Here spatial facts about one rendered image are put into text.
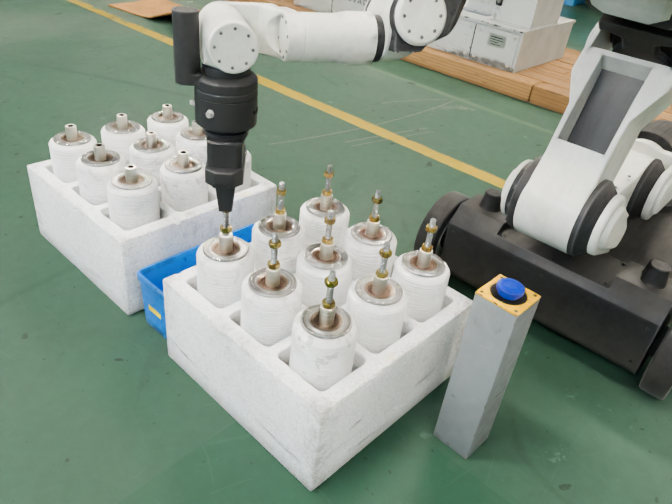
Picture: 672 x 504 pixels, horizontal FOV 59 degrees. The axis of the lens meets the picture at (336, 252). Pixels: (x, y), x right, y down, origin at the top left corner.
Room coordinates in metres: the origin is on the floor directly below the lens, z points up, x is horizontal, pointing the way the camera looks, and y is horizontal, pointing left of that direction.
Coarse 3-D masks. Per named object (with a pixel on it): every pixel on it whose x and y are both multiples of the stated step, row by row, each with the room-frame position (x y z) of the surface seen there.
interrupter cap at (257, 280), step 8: (256, 272) 0.75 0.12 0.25; (264, 272) 0.75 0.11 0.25; (280, 272) 0.76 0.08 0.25; (288, 272) 0.76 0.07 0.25; (248, 280) 0.73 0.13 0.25; (256, 280) 0.73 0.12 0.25; (264, 280) 0.74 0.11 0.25; (280, 280) 0.74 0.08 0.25; (288, 280) 0.74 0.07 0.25; (296, 280) 0.74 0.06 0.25; (256, 288) 0.71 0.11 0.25; (264, 288) 0.71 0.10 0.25; (272, 288) 0.72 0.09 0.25; (280, 288) 0.72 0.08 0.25; (288, 288) 0.72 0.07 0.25; (264, 296) 0.69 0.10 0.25; (272, 296) 0.69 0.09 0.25; (280, 296) 0.70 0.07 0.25
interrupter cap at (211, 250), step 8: (208, 240) 0.82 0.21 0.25; (216, 240) 0.83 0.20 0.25; (240, 240) 0.84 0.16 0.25; (208, 248) 0.80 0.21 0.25; (216, 248) 0.81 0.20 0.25; (240, 248) 0.81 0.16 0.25; (248, 248) 0.81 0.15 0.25; (208, 256) 0.78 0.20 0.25; (216, 256) 0.78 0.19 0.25; (224, 256) 0.78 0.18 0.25; (232, 256) 0.78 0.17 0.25; (240, 256) 0.79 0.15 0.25
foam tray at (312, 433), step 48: (192, 288) 0.78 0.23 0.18; (192, 336) 0.74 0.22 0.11; (240, 336) 0.68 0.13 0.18; (432, 336) 0.75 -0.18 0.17; (240, 384) 0.66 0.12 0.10; (288, 384) 0.59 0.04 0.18; (336, 384) 0.60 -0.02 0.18; (384, 384) 0.66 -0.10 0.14; (432, 384) 0.79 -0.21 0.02; (288, 432) 0.59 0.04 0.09; (336, 432) 0.58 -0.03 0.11
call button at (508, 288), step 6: (498, 282) 0.70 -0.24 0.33; (504, 282) 0.70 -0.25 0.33; (510, 282) 0.70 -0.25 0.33; (516, 282) 0.70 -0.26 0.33; (498, 288) 0.69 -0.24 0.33; (504, 288) 0.68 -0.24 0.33; (510, 288) 0.69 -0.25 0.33; (516, 288) 0.69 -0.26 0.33; (522, 288) 0.69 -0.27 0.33; (504, 294) 0.68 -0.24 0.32; (510, 294) 0.67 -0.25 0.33; (516, 294) 0.67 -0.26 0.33; (522, 294) 0.68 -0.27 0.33
